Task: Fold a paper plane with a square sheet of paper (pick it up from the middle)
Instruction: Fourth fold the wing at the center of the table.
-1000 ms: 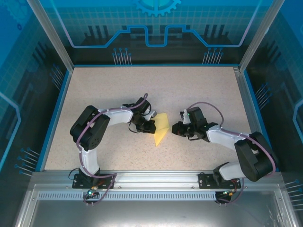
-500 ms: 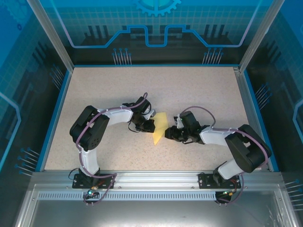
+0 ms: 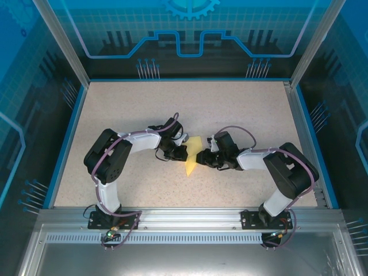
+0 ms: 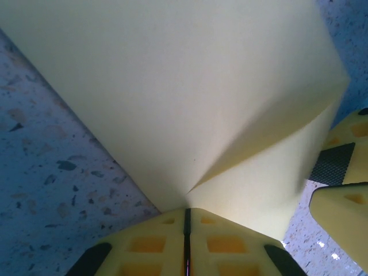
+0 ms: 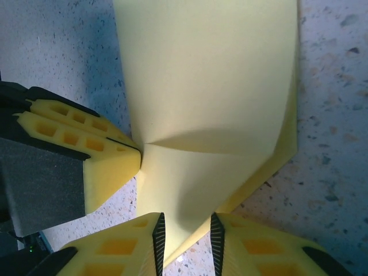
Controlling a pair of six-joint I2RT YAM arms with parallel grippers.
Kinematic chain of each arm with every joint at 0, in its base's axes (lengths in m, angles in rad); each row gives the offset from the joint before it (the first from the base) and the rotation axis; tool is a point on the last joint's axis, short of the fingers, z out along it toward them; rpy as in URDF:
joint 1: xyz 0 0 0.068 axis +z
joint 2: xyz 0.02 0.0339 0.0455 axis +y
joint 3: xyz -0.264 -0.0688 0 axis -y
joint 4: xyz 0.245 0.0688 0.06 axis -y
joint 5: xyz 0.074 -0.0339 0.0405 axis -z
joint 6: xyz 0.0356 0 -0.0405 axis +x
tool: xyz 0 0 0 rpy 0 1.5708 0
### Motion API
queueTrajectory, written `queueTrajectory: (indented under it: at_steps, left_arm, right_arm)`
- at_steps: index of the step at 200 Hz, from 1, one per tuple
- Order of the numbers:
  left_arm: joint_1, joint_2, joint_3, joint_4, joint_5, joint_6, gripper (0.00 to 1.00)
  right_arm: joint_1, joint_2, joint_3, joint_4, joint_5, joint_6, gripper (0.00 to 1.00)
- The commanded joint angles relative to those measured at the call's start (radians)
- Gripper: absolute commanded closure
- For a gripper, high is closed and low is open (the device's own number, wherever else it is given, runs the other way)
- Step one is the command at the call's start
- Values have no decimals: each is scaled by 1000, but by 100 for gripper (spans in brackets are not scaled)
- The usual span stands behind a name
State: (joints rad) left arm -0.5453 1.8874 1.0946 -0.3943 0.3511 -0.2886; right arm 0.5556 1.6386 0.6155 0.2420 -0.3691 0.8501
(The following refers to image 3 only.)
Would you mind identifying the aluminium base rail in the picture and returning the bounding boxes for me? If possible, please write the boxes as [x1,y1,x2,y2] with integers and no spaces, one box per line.
[37,207,344,231]

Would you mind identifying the blue table edge strip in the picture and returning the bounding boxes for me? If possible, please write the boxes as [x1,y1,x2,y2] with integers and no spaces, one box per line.
[294,85,339,209]
[87,78,292,84]
[42,85,89,209]

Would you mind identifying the slotted metal strip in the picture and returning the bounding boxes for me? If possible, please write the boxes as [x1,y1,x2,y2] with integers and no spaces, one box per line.
[45,233,265,244]

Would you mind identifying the aluminium frame post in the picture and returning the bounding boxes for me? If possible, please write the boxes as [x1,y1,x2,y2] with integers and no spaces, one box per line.
[289,0,347,89]
[32,0,90,87]

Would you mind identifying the aluminium table rail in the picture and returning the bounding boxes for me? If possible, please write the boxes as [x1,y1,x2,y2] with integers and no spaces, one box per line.
[282,81,331,209]

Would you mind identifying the pale yellow paper sheet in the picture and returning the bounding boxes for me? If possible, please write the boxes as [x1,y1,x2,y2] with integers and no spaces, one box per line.
[183,135,204,178]

